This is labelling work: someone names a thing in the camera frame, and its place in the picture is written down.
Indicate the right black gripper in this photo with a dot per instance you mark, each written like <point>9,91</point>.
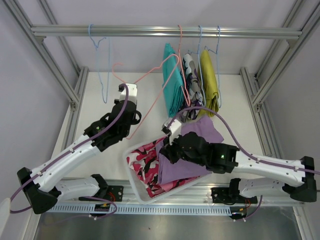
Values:
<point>167,150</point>

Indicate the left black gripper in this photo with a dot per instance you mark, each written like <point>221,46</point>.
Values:
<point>134,119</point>

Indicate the light blue wire hanger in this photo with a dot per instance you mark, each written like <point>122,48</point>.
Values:
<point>98,63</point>

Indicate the pink camouflage trousers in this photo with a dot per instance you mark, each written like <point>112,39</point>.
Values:
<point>144,162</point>

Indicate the white plastic basket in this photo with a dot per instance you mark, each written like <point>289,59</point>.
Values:
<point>137,186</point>

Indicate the pink wire hanger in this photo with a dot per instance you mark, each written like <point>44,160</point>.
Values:
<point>150,100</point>

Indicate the teal trousers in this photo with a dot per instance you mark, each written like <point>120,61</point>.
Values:
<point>173,91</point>

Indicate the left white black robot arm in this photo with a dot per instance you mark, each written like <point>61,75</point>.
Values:
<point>43,186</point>

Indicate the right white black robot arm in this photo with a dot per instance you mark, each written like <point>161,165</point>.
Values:
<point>296,178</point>

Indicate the olive yellow trousers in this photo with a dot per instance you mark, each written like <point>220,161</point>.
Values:
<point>210,81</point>

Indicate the purple grey camouflage trousers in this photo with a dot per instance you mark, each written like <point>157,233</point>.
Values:
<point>193,87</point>

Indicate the blue hanger under camouflage trousers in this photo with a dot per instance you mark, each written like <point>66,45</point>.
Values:
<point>200,75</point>

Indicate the blue hanger under olive trousers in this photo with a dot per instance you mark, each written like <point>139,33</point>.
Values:
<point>216,52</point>

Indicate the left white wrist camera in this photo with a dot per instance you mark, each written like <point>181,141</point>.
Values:
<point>129,89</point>

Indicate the left aluminium frame posts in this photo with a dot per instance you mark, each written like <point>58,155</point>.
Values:
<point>74,94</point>

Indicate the aluminium frame posts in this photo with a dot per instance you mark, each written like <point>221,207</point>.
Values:
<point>303,15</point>
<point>74,94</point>

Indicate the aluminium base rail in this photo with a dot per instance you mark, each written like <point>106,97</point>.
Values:
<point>197,194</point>

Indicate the right aluminium frame posts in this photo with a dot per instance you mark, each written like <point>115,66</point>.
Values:
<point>303,15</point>

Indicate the white slotted cable duct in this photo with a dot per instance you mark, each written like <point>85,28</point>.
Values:
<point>90,208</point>

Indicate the aluminium hanging rail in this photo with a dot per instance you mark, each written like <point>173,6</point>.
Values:
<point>95,30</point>

